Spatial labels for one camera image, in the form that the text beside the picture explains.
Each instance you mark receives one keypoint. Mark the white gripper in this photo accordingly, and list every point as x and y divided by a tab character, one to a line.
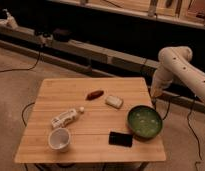
162	78

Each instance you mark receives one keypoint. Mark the reddish brown pepper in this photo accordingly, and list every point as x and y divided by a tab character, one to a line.
94	95

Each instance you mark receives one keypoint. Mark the white plastic bottle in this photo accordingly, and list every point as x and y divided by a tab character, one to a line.
69	116

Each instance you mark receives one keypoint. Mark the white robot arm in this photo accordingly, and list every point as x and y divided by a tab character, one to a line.
175	62

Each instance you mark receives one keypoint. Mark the green bowl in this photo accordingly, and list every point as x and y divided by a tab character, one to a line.
144	121

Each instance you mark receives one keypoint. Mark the white sponge block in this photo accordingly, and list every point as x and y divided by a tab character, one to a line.
114	101

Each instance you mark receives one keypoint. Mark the black rectangular sponge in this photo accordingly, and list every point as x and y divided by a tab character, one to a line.
121	139

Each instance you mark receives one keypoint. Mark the black device on ledge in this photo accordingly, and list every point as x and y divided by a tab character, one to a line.
62	35

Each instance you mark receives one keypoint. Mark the white cup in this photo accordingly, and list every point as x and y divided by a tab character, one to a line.
59	139

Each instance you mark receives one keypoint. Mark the white object on ledge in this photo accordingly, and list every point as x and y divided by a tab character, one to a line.
9	21

